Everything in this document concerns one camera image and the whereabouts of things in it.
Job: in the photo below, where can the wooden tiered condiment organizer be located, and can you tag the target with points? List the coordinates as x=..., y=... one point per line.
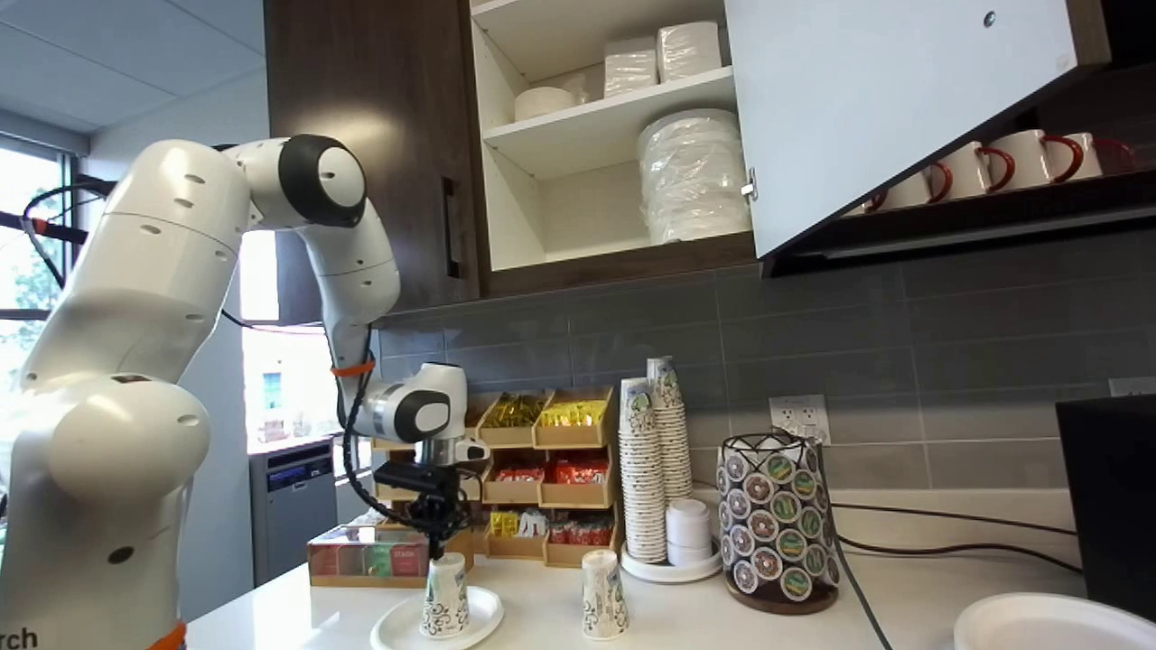
x=564, y=483

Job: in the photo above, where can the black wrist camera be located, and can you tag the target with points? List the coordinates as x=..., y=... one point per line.
x=402, y=474

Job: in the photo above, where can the dark wood cabinet door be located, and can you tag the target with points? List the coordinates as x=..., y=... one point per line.
x=363, y=96

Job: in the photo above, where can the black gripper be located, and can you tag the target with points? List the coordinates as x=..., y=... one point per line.
x=440, y=510

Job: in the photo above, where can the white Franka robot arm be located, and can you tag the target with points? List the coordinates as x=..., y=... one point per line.
x=131, y=301

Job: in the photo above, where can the white cabinet shelf unit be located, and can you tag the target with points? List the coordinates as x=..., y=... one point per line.
x=564, y=182

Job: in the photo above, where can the printed paper cup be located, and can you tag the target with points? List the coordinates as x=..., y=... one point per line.
x=447, y=599

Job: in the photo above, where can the silver cabinet door knob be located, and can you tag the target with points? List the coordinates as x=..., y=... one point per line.
x=746, y=189

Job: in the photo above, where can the tall dotted paper cup stack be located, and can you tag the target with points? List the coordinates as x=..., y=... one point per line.
x=673, y=422
x=642, y=471

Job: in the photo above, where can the white napkin pack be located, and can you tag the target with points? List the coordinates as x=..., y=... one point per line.
x=632, y=67
x=693, y=53

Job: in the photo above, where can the black coffee machine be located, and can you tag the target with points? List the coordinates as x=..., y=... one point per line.
x=1115, y=506

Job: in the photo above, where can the wooden tea box clear lid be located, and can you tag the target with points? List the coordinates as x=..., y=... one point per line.
x=363, y=560

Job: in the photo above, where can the white bowl stack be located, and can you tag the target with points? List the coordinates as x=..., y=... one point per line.
x=546, y=103

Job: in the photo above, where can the white cup lid stack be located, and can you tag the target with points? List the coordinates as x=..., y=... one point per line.
x=689, y=528

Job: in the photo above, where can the white paper plate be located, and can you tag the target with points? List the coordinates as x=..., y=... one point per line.
x=1051, y=628
x=402, y=628

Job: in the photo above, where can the wrapped paper plate stack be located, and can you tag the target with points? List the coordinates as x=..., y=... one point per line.
x=693, y=174

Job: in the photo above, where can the white round tray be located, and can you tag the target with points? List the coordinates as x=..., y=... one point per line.
x=709, y=569

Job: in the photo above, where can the stainless steel appliance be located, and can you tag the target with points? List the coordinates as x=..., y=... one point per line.
x=293, y=506

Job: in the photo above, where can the white cabinet door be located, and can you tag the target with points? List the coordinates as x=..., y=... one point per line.
x=889, y=111

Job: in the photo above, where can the small white shaker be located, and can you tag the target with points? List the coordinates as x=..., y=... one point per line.
x=605, y=593

